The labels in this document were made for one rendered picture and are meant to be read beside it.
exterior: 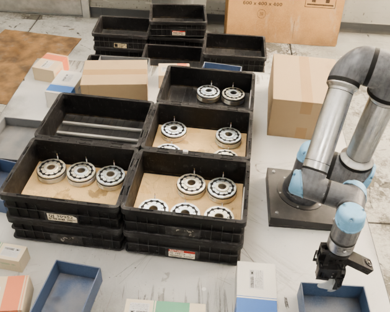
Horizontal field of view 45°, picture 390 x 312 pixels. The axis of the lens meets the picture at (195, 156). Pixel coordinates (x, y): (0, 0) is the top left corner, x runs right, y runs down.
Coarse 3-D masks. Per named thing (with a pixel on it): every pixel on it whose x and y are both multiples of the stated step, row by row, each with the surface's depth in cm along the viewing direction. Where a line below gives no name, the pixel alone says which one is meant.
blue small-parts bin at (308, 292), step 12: (300, 288) 147; (312, 288) 149; (348, 288) 148; (360, 288) 148; (300, 300) 146; (312, 300) 150; (324, 300) 151; (336, 300) 151; (348, 300) 151; (360, 300) 149
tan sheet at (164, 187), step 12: (144, 180) 171; (156, 180) 171; (168, 180) 172; (144, 192) 167; (156, 192) 167; (168, 192) 167; (240, 192) 168; (168, 204) 163; (204, 204) 163; (216, 204) 163; (228, 204) 164; (240, 204) 164; (240, 216) 160
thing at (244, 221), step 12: (180, 156) 168; (192, 156) 167; (204, 156) 167; (132, 180) 157; (144, 216) 148; (156, 216) 147; (168, 216) 146; (180, 216) 146; (192, 216) 146; (204, 216) 146
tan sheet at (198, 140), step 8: (160, 128) 195; (192, 128) 195; (160, 136) 191; (192, 136) 191; (200, 136) 192; (208, 136) 192; (160, 144) 187; (176, 144) 187; (184, 144) 187; (192, 144) 188; (200, 144) 188; (208, 144) 188; (216, 144) 188; (240, 144) 189; (208, 152) 184; (240, 152) 185
